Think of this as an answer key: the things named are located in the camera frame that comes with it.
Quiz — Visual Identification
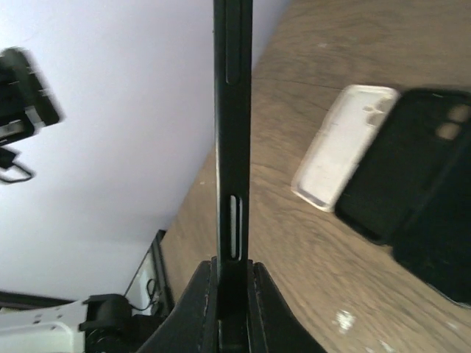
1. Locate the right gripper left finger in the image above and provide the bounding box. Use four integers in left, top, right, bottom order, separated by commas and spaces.
139, 259, 219, 353

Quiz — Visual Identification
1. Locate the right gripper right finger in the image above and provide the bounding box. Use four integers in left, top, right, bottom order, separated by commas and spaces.
247, 260, 325, 353

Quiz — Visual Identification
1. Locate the black phone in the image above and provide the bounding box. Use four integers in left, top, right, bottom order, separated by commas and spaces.
392, 152, 470, 307
213, 1, 253, 352

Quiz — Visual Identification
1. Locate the black phone case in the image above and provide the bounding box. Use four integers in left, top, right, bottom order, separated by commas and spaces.
335, 88, 470, 244

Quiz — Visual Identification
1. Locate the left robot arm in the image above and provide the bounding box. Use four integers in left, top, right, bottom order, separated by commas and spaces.
1, 230, 174, 352

